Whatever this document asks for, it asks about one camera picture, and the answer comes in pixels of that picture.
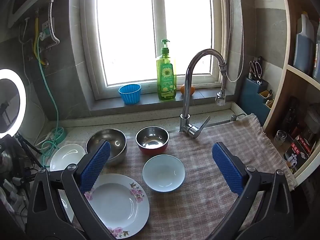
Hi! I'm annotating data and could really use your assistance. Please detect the white power strip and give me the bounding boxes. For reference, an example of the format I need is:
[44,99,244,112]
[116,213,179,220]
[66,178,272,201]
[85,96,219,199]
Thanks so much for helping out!
[37,132,54,147]

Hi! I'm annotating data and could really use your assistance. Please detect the green hose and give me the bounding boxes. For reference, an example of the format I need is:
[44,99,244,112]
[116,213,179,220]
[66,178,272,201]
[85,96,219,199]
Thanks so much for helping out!
[37,32,67,167]

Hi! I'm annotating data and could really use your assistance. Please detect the dark bottle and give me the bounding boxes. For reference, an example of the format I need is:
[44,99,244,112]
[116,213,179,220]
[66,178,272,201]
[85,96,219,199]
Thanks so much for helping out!
[284,96,300,130]

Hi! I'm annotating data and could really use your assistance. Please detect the blue knife block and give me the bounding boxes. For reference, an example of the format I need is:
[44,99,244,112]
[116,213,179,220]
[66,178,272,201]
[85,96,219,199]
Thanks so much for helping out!
[242,77,274,127]

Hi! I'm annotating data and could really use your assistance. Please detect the blue ribbed cup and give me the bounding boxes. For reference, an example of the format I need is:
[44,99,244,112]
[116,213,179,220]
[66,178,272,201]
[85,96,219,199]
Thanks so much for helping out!
[118,84,142,105]

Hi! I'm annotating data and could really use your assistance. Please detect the pink floral plate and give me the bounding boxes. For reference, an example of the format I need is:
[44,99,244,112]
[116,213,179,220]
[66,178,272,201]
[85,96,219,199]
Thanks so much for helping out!
[84,173,150,239]

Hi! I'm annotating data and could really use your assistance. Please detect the green dish soap bottle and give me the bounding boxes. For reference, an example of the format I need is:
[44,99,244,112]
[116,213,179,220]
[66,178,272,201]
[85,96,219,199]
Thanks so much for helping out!
[156,39,177,101]

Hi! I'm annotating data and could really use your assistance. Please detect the checked pink cloth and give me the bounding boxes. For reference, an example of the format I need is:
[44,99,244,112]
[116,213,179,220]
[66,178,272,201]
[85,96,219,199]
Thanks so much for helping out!
[92,114,297,240]

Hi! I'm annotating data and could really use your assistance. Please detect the large steel bowl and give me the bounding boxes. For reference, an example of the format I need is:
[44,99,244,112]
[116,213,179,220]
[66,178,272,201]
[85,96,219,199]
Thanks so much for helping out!
[86,128,128,166]

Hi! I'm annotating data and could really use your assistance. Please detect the white plate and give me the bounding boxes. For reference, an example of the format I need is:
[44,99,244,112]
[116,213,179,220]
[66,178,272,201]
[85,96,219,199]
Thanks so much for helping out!
[59,190,75,224]
[49,144,87,172]

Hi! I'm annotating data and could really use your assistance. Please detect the scissors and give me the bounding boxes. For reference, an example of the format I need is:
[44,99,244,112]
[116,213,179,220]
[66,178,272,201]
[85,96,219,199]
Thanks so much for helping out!
[249,56,263,84]

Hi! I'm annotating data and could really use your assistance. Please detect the teapot picture box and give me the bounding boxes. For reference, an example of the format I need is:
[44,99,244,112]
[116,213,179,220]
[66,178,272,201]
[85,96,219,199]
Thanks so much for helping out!
[284,135,313,174]

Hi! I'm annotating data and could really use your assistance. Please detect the wall socket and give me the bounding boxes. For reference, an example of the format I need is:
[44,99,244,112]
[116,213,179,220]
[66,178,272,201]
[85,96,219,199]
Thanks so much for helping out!
[40,21,51,40]

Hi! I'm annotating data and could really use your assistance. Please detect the orange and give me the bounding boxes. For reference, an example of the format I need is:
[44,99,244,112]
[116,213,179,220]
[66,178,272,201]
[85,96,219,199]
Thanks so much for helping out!
[180,85,195,96]

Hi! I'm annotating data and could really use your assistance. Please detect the drinking glass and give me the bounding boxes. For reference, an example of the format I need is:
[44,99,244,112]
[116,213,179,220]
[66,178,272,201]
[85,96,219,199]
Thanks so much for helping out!
[274,130,288,147]

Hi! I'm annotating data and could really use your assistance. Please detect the thin metal shower hose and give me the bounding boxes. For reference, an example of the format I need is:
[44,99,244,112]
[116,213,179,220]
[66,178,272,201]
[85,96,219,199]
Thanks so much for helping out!
[226,0,245,82]

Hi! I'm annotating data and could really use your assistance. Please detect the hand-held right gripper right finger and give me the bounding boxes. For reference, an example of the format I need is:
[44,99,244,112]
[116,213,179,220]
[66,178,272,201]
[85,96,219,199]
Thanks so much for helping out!
[207,142,294,240]

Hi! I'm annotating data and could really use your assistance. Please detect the plastic bottle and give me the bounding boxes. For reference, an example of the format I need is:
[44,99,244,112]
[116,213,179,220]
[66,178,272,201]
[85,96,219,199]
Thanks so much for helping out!
[312,17,320,79]

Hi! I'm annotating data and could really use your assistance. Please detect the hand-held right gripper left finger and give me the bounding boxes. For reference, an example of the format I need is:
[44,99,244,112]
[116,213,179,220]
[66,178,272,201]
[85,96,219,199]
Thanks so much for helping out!
[26,140,118,240]

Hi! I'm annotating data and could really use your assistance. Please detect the wooden shelf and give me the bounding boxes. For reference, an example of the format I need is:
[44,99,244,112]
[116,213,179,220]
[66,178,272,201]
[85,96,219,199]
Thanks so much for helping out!
[261,0,320,185]

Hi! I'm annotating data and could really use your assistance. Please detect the blue liquid jug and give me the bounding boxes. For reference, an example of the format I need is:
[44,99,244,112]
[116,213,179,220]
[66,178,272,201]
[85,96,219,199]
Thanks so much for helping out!
[292,12,315,74]

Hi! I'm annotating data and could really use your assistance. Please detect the window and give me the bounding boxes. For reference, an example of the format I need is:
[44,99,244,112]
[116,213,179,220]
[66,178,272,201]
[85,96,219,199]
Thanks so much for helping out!
[80,0,240,100]

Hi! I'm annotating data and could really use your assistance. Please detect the red steel-lined bowl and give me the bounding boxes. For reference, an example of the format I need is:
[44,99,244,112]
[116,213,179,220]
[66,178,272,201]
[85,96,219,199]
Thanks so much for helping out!
[135,126,170,155]

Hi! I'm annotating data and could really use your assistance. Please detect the flexible metal hose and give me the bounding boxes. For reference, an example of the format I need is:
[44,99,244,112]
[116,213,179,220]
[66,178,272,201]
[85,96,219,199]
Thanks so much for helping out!
[48,0,60,46]

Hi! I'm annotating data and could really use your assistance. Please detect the yellow gas hose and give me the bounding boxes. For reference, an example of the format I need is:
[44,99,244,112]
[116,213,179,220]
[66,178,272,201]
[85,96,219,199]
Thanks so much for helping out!
[34,10,48,67]

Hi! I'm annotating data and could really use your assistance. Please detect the steel pot lid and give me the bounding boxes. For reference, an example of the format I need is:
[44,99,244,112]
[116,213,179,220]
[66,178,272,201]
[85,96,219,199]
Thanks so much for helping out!
[0,147,17,173]

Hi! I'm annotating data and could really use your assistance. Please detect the chrome faucet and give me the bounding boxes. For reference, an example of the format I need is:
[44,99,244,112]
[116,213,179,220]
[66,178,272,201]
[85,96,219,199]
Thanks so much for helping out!
[179,48,227,139]

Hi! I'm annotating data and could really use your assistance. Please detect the black tripod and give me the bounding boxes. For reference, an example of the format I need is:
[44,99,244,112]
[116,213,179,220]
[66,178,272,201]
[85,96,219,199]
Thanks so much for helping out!
[15,134,43,167]

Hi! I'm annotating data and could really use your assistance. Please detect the pale blue bowl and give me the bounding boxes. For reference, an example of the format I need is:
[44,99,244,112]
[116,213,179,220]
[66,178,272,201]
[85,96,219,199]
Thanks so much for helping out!
[142,154,186,192]

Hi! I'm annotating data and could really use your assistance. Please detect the ring light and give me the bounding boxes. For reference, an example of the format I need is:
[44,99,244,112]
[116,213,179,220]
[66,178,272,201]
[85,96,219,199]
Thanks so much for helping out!
[0,69,27,139]

